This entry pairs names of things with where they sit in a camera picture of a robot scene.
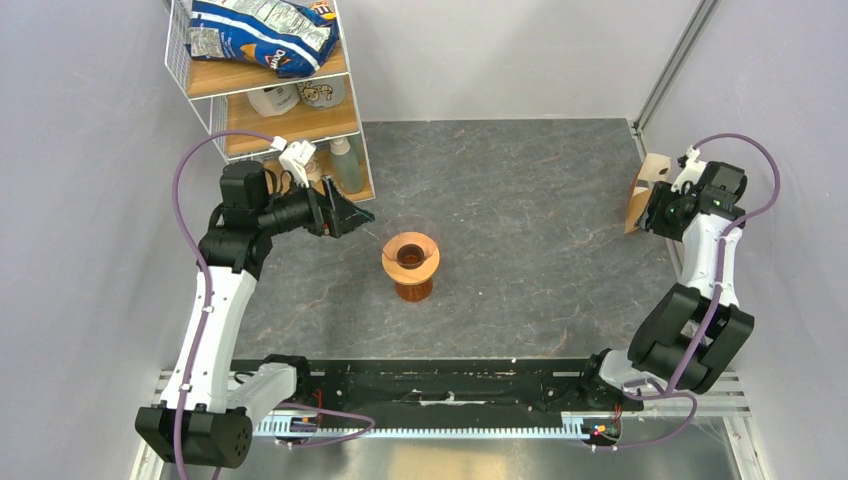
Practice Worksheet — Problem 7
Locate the blue Doritos chip bag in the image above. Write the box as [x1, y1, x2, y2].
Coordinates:
[187, 1, 340, 79]

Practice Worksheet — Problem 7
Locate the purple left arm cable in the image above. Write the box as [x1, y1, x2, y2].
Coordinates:
[170, 130, 377, 480]

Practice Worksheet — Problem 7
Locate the yellow M&M's candy bag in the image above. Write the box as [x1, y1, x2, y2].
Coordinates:
[310, 0, 335, 20]

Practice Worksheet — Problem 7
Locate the cartoon print white cup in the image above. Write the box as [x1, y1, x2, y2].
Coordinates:
[296, 76, 347, 109]

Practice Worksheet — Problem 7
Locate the white wire shelf rack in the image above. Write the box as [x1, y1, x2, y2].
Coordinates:
[164, 1, 375, 202]

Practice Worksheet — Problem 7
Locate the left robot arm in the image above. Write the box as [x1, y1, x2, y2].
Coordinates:
[135, 161, 375, 472]

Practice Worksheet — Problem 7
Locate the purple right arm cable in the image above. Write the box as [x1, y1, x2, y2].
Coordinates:
[576, 133, 782, 452]

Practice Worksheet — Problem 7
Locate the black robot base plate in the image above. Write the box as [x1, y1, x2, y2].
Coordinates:
[281, 355, 644, 431]

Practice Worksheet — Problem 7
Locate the round wooden dripper collar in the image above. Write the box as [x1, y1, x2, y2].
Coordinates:
[381, 231, 440, 286]

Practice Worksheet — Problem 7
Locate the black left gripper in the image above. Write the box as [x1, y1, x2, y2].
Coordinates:
[256, 172, 374, 238]

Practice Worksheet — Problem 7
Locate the aluminium frame rail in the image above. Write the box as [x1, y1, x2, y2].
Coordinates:
[631, 0, 720, 136]

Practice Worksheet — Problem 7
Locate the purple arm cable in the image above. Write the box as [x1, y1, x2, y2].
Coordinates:
[170, 130, 377, 480]
[576, 133, 782, 452]

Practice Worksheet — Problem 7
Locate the white jug bottle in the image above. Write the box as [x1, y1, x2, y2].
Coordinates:
[246, 85, 301, 117]

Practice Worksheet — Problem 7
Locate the amber glass carafe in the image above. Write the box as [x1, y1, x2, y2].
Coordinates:
[394, 278, 433, 303]

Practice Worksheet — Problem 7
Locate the white paper cup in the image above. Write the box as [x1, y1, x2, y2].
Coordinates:
[305, 157, 324, 192]

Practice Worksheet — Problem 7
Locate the green spray bottle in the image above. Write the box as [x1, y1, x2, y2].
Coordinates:
[329, 137, 365, 193]

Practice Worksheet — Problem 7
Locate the brown coffee filter holder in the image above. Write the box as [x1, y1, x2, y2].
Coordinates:
[624, 153, 671, 234]

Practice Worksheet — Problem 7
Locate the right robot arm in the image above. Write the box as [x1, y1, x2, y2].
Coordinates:
[577, 154, 754, 409]

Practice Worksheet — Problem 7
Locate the slotted cable duct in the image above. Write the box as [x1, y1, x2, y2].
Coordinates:
[253, 412, 621, 442]

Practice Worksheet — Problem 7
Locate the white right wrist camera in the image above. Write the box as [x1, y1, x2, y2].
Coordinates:
[671, 145, 707, 194]

